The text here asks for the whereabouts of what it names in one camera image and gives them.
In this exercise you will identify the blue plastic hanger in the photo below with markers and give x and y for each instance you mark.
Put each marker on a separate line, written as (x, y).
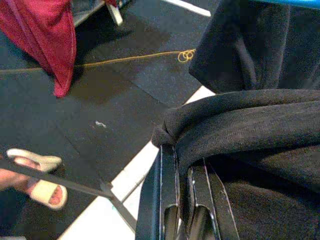
(287, 3)

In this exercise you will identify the black metal clothes rack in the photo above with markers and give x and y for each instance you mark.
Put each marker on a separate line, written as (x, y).
(62, 181)

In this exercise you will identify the black printed shirt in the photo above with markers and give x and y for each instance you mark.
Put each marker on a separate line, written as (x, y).
(250, 120)

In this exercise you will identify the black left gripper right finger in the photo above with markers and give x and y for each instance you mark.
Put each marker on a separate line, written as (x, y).
(215, 207)

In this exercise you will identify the beige slide sandal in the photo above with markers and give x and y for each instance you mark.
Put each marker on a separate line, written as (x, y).
(47, 161)
(42, 192)

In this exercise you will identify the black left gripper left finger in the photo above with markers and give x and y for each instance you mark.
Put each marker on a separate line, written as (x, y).
(152, 200)

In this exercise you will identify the person in teal shorts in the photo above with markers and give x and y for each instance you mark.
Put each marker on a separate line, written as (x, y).
(12, 180)

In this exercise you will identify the red cloth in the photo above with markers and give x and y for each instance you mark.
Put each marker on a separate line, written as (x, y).
(45, 37)

